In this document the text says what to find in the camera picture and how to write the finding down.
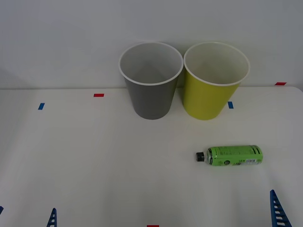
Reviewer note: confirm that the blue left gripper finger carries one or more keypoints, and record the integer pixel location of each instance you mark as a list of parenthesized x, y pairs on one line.
[(1, 209), (52, 218)]

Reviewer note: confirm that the green bottle with black cap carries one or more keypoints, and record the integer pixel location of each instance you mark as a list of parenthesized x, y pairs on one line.
[(234, 156)]

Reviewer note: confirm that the yellow-green plastic waste bin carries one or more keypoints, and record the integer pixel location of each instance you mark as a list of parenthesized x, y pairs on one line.
[(206, 101)]

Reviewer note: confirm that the grey plastic waste bin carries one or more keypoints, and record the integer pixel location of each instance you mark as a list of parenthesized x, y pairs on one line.
[(151, 101)]

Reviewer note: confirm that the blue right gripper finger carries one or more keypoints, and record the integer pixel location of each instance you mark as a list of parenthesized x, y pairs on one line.
[(279, 212)]

